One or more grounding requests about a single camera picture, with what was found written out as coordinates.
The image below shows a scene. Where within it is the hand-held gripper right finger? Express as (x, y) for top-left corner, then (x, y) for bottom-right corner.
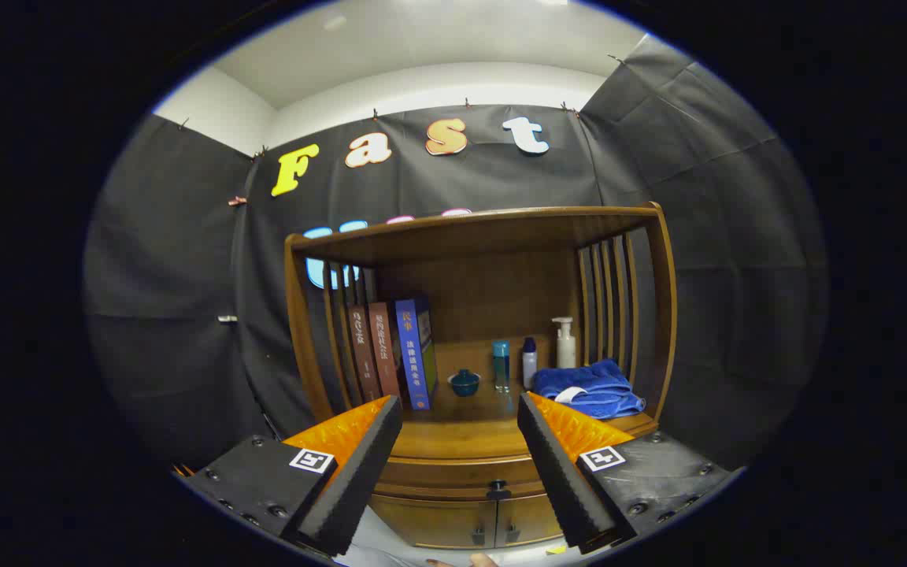
(516, 391), (738, 555)

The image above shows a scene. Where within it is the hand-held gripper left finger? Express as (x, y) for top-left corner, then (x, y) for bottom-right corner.
(174, 395), (404, 557)

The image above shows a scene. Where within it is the wooden drawer with black knob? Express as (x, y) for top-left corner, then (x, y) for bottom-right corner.
(379, 455), (550, 501)

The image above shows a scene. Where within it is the wooden cabinet door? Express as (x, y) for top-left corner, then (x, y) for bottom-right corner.
(369, 495), (498, 550)
(495, 492), (565, 547)

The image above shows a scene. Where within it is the wooden cabinet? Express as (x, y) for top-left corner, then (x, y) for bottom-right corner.
(284, 202), (679, 550)

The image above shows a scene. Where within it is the folded blue towel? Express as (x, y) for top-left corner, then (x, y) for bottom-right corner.
(531, 359), (646, 420)

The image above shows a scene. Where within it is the brown book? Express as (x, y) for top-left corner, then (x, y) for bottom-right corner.
(346, 305), (382, 404)
(368, 302), (403, 398)

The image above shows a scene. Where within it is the white pump bottle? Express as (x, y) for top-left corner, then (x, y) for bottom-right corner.
(552, 317), (577, 370)

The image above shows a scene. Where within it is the blue glass bottle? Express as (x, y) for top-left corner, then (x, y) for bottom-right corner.
(491, 339), (511, 392)

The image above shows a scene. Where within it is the thick blue book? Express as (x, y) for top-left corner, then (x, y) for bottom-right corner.
(395, 298), (439, 411)

